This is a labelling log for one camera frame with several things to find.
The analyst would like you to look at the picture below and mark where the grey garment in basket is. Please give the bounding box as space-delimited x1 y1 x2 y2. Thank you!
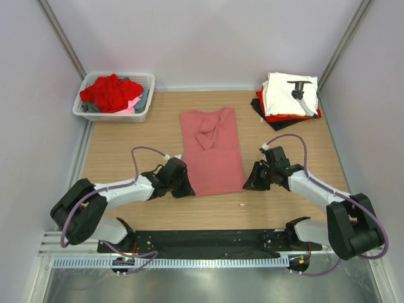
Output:
80 75 151 114

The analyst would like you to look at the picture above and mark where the white plastic basket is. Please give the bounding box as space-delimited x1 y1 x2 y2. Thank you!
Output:
73 72 155 122

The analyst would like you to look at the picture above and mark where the pink t shirt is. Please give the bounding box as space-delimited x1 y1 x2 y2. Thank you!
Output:
180 107 246 197

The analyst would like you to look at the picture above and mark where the black folded t shirt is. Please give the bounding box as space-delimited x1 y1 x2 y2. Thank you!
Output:
250 98 306 131

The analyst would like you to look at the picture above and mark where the grey cable duct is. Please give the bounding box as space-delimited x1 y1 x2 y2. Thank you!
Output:
52 255 289 269

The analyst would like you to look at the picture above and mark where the red folded t shirt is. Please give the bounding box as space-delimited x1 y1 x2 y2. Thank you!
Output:
256 90 312 122

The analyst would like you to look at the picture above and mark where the light pink garment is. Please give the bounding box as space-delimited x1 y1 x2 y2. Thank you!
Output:
116 97 141 114

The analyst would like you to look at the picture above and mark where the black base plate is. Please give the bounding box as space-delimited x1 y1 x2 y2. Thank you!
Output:
117 229 322 260

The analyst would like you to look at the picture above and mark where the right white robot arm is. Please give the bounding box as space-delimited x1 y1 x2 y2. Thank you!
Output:
243 145 387 260

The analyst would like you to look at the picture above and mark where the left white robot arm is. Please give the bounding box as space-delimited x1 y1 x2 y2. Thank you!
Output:
50 157 195 253

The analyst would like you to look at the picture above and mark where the red crumpled t shirt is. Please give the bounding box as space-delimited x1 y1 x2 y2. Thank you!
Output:
79 73 145 113

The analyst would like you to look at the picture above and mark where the white folded printed t shirt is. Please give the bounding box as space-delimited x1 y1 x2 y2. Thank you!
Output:
263 72 319 118

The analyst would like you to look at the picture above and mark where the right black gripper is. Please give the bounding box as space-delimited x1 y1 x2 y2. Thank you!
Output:
244 161 276 191

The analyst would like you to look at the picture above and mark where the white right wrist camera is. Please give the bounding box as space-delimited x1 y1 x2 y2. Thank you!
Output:
260 143 270 152

